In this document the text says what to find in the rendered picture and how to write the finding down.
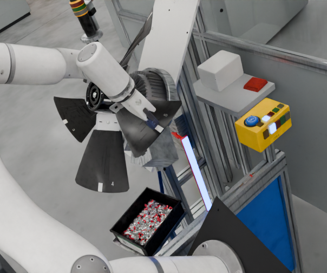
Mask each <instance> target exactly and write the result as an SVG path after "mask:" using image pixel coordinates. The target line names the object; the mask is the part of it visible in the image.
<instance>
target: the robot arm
mask: <svg viewBox="0 0 327 273"><path fill-rule="evenodd" d="M62 79H86V80H89V81H91V82H93V83H94V84H95V85H97V86H98V87H99V88H100V89H101V90H102V91H103V92H104V93H105V94H106V95H107V96H108V97H109V98H110V99H111V100H112V101H113V102H116V103H121V104H122V105H123V106H124V107H125V108H126V109H127V110H129V111H130V112H131V113H133V114H134V115H136V116H137V117H139V118H141V119H142V120H143V121H144V123H145V124H146V125H147V126H148V127H149V128H151V129H152V130H154V129H155V128H156V126H157V125H158V124H159V121H158V120H157V119H156V118H155V116H154V115H153V114H152V113H151V112H150V111H152V112H155V111H156V108H155V107H154V106H153V105H152V104H151V103H150V102H149V101H148V100H147V99H146V98H145V97H144V96H143V95H142V94H141V93H140V92H138V91H137V90H136V89H135V84H134V81H133V79H132V78H131V77H130V76H129V75H128V74H127V73H126V71H125V70H124V69H123V68H122V67H121V66H120V65H119V63H118V62H117V61H116V60H115V59H114V58H113V57H112V56H111V54H110V53H109V52H108V51H107V50H106V48H105V47H104V46H103V45H102V44H101V43H100V42H92V43H90V44H88V45H86V46H85V47H84V48H83V49H82V50H75V49H67V48H42V47H34V46H28V45H19V44H8V43H0V84H8V85H54V84H57V83H59V82H60V81H61V80H62ZM0 250H1V251H3V252H4V253H5V254H7V255H8V256H9V257H11V258H12V259H14V260H15V261H16V262H17V263H18V264H20V265H21V266H22V267H23V268H24V269H25V270H26V271H27V272H28V273H245V270H244V267H243V264H242V262H241V260H240V258H239V256H238V254H237V253H236V252H235V251H234V249H233V248H231V247H230V246H229V245H228V244H226V243H225V242H222V241H220V240H208V241H205V242H203V243H202V244H200V245H199V246H198V247H197V248H196V250H195V251H194V253H193V255H192V256H140V257H126V258H120V259H115V260H112V261H108V260H107V259H106V257H105V256H104V255H103V253H102V252H101V251H100V250H99V249H98V248H96V247H95V246H94V245H92V243H90V242H89V241H87V240H86V239H84V238H83V237H82V236H80V235H79V234H77V233H76V232H74V231H73V230H71V229H70V228H68V227H66V226H65V225H63V224H61V223H60V222H58V221H57V220H55V219H54V218H53V217H51V216H49V215H48V214H47V213H46V212H44V211H43V210H42V209H41V208H40V207H38V206H37V205H36V204H35V203H34V202H33V201H32V200H31V199H30V198H29V196H28V195H27V194H26V193H25V192H24V191H23V189H22V188H21V187H20V185H19V184H18V182H17V181H16V180H15V179H14V178H13V176H12V175H11V174H10V172H9V171H8V170H7V168H6V166H5V165H4V163H3V161H2V160H1V157H0Z"/></svg>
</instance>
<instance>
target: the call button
mask: <svg viewBox="0 0 327 273"><path fill-rule="evenodd" d="M257 123H258V118H257V117H256V116H252V115H251V116H249V117H248V118H247V119H246V124H247V125H250V126H252V125H255V124H257Z"/></svg>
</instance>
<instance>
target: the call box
mask: <svg viewBox="0 0 327 273"><path fill-rule="evenodd" d="M279 104H280V102H278V101H275V100H272V99H269V98H267V97H266V98H265V99H264V100H262V101H261V102H260V103H258V104H257V105H256V106H255V107H253V108H252V109H251V110H250V111H248V112H247V113H246V114H245V115H244V116H242V117H241V118H240V119H239V120H237V121H236V122H235V126H236V130H237V135H238V139H239V142H240V143H242V144H244V145H246V146H248V147H250V148H252V149H254V150H256V151H258V152H260V153H261V152H262V151H263V150H264V149H266V148H267V147H268V146H269V145H271V144H272V143H273V142H274V141H275V140H276V139H277V138H279V137H280V136H281V135H282V134H283V133H284V132H285V131H287V130H288V129H289V128H290V127H291V126H292V124H291V118H290V119H289V120H288V121H286V123H284V124H283V125H282V126H280V127H279V128H278V129H277V130H276V131H275V132H274V133H272V134H271V132H270V126H271V125H272V124H273V123H275V122H276V121H277V120H278V119H279V118H280V117H281V116H283V115H284V114H285V113H286V112H287V111H290V109H289V106H288V105H285V104H283V103H281V104H283V105H284V107H283V108H282V109H280V108H279V111H278V112H277V113H274V115H273V116H272V117H270V116H269V117H270V118H269V119H268V120H267V121H265V120H263V119H262V118H263V117H264V116H268V115H267V114H268V113H269V112H273V111H272V110H273V109H274V108H275V107H276V108H277V106H278V105H279ZM251 115H252V116H256V117H257V118H258V122H262V123H264V125H263V126H261V127H258V126H256V124H255V125H252V126H250V125H247V124H246V119H247V118H248V117H249V116H251ZM266 129H268V130H269V135H270V136H269V137H268V138H267V139H264V137H263V131H265V130H266Z"/></svg>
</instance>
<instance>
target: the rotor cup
mask: <svg viewBox="0 0 327 273"><path fill-rule="evenodd" d="M94 92H96V97H95V98H94V97H93V93H94ZM104 99H108V100H110V98H109V97H108V96H107V95H106V94H105V93H104V92H103V91H102V90H101V89H100V88H99V87H98V86H97V85H95V84H94V83H93V82H91V81H90V83H89V85H88V87H87V91H86V102H87V106H88V108H89V109H90V110H91V111H93V112H103V113H113V114H115V113H114V112H112V111H111V110H109V107H110V106H111V105H113V104H114V103H116V102H113V101H111V102H110V101H104Z"/></svg>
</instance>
